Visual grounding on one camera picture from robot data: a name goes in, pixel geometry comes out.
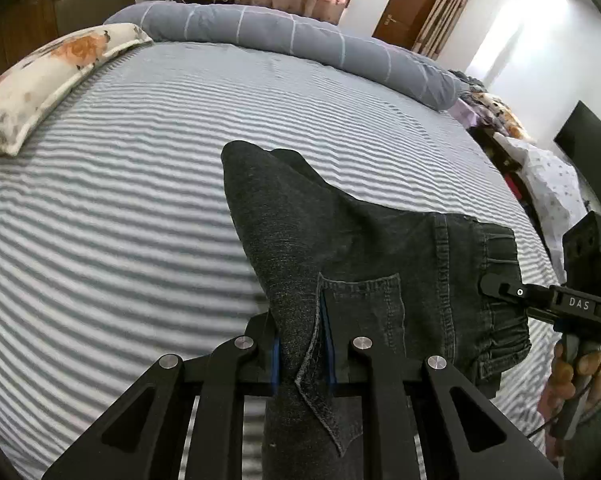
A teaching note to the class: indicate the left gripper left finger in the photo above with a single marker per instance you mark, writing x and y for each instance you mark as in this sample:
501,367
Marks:
181,418

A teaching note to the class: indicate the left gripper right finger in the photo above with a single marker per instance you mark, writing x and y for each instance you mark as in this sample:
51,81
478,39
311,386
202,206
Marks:
422,419

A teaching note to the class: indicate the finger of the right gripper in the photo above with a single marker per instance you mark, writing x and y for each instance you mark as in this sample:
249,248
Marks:
495,287

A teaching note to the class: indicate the dark grey denim pants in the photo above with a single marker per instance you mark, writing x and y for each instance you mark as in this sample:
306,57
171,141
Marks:
409,279

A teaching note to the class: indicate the pile of patterned bedding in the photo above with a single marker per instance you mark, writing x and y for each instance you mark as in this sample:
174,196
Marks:
491,109

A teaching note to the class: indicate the grey white striped bed sheet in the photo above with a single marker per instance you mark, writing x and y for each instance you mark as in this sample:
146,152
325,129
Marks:
116,242

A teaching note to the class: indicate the brown wooden door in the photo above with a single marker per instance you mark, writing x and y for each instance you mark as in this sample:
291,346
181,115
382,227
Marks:
401,22

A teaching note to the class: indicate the brown side curtain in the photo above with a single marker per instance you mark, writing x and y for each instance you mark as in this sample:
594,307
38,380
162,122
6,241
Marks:
438,26

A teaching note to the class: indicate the floral white orange pillow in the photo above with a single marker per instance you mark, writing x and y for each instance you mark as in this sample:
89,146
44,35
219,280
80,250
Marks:
33,87

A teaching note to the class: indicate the grey rolled duvet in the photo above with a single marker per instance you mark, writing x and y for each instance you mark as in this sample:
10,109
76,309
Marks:
264,29

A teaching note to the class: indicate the dark carved wooden headboard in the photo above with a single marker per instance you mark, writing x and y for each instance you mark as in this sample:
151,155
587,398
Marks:
28,25

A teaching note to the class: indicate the black wall television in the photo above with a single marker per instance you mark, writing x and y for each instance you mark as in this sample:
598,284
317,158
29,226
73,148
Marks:
580,140

